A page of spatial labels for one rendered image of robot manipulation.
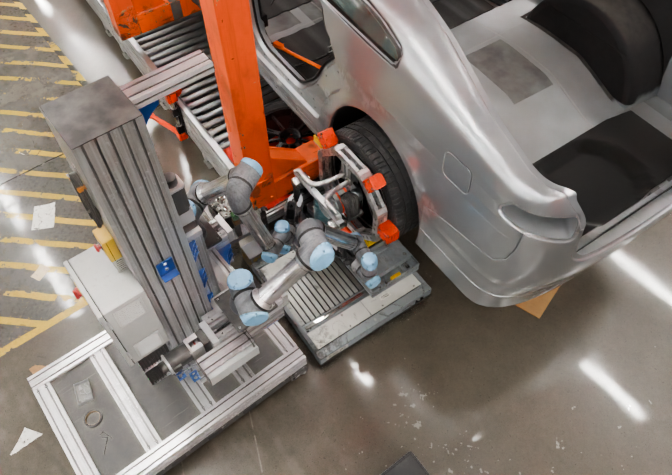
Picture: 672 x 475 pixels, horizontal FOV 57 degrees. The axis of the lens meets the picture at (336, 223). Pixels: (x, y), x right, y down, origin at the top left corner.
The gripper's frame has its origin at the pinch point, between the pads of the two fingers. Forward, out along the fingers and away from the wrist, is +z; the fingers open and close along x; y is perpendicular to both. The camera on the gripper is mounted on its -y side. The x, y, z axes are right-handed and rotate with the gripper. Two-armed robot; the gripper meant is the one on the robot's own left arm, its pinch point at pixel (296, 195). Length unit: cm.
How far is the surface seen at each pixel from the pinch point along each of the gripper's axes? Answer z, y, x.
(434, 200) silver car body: -20, -36, 71
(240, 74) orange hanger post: 12, -69, -25
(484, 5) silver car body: 192, 3, 91
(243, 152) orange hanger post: 7.6, -19.8, -29.1
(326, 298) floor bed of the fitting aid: -17, 77, 18
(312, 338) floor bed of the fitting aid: -46, 75, 15
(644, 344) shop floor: -11, 83, 209
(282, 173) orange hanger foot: 24.9, 13.8, -15.0
